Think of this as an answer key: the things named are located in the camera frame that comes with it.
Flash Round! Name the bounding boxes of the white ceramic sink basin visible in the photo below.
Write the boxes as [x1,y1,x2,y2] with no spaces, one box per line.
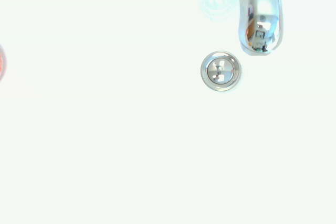
[0,0,336,224]

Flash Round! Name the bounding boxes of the chrome sink drain stopper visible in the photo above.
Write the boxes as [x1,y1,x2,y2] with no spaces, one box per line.
[200,50,242,92]

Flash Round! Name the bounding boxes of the chrome faucet spout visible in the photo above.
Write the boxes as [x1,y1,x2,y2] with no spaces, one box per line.
[198,0,285,57]

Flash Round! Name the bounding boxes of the orange round container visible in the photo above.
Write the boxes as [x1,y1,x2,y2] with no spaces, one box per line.
[0,43,8,83]

